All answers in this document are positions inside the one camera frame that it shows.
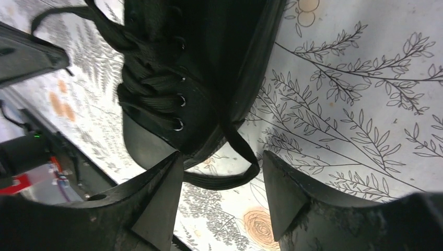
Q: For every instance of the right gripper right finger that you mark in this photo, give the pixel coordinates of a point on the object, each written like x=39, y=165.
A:
x=306, y=214

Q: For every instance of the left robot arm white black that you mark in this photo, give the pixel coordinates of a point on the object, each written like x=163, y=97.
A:
x=23, y=153

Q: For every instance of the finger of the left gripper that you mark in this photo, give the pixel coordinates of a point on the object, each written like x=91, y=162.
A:
x=24, y=56

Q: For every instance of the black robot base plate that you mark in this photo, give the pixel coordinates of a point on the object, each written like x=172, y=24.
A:
x=84, y=176

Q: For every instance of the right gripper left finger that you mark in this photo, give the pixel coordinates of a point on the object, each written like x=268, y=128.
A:
x=138, y=214

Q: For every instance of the black sneaker with laces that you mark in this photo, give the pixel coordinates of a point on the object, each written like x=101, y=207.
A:
x=191, y=73

